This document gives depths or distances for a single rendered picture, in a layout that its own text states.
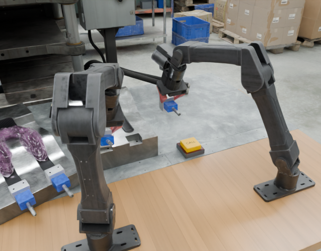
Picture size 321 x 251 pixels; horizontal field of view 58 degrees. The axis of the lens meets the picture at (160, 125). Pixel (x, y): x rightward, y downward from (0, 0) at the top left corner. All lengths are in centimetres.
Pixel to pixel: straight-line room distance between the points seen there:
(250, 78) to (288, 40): 420
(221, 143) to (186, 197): 33
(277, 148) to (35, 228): 74
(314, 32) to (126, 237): 497
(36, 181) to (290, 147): 78
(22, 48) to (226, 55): 110
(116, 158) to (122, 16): 97
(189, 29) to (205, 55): 375
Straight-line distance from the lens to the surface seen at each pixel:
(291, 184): 100
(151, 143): 105
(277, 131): 92
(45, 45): 167
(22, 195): 94
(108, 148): 105
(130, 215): 90
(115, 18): 177
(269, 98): 88
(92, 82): 57
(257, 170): 109
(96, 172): 64
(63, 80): 59
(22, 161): 107
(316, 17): 540
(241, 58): 85
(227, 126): 129
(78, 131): 57
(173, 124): 128
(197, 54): 94
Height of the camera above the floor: 148
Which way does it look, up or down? 32 degrees down
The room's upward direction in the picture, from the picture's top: 1 degrees counter-clockwise
